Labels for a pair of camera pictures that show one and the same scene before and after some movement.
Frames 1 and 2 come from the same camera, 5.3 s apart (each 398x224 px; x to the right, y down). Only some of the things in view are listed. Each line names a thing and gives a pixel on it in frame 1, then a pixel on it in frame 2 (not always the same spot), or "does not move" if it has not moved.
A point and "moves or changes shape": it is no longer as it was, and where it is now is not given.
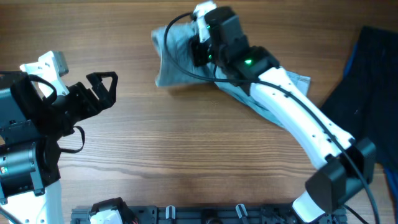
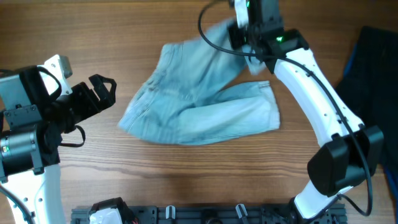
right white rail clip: x=239 y=211 does not move
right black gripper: x=195 y=48 to x=237 y=43
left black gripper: x=107 y=98 does not move
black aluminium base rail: x=285 y=214 does not move
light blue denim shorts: x=175 y=67 moves or changes shape
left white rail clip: x=173 y=212 does not move
